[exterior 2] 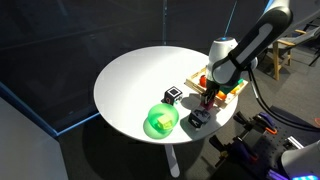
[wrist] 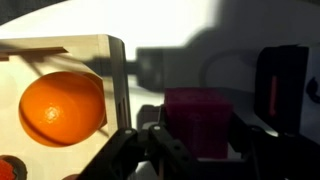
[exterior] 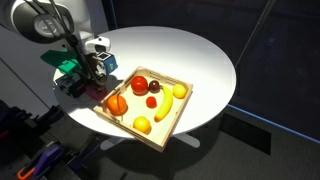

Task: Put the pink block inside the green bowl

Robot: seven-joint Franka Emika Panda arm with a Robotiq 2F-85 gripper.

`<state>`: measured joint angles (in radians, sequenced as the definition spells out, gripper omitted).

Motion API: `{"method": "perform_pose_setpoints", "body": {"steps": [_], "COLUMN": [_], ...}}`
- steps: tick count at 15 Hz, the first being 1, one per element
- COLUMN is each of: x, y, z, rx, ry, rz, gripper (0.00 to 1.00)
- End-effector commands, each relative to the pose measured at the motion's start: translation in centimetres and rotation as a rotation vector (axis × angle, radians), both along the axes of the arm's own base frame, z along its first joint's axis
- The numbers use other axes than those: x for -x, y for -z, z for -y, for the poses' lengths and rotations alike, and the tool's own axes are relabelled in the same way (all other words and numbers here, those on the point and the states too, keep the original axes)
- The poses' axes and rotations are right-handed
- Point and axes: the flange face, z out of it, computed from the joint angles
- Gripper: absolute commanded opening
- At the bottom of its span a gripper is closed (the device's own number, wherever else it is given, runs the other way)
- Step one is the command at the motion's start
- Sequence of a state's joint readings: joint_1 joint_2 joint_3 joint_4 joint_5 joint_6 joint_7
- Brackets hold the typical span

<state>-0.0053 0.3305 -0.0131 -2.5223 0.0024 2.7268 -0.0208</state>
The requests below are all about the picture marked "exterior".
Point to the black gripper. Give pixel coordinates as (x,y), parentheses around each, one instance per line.
(93,66)

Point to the pink block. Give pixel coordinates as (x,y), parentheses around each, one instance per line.
(95,94)

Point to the cube with black square print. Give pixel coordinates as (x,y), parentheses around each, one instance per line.
(110,63)

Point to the orange fruit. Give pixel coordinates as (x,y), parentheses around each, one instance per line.
(117,104)

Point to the red tomato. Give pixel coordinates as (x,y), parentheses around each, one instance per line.
(139,85)

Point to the dark plum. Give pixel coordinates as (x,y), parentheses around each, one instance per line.
(154,86)

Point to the small red fruit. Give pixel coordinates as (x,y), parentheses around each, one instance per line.
(151,102)

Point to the yellow-orange round fruit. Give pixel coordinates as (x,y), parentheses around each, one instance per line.
(142,124)

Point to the yellow banana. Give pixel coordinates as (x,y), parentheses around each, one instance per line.
(164,105)

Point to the blue window mullion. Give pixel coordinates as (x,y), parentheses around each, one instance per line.
(109,13)

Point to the yellow lemon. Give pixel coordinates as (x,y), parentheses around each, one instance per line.
(179,91)

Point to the wooden tray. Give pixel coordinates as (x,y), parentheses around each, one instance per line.
(166,128)

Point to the black perforated mounting board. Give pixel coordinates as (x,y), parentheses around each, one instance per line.
(10,161)

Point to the dark slanted pole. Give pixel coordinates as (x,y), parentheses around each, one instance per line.
(255,31)

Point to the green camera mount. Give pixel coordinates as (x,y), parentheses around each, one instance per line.
(61,62)

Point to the blue floor rail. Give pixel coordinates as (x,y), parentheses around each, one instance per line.
(276,125)

